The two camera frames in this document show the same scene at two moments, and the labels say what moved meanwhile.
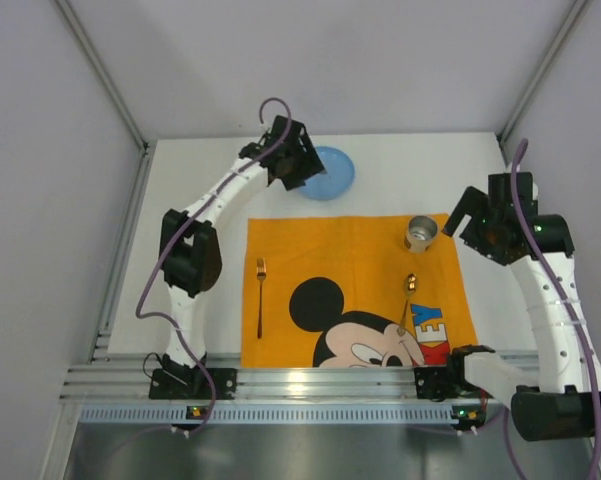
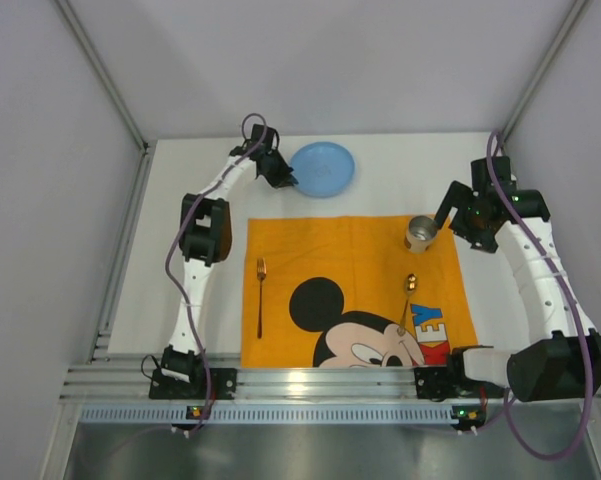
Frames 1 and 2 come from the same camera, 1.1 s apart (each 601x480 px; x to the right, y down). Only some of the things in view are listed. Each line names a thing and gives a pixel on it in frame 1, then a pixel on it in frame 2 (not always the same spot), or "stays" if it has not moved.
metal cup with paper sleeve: [421, 231] stays
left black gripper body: [302, 163] → [273, 170]
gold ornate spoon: [410, 285] stays
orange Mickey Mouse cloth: [349, 292] stays
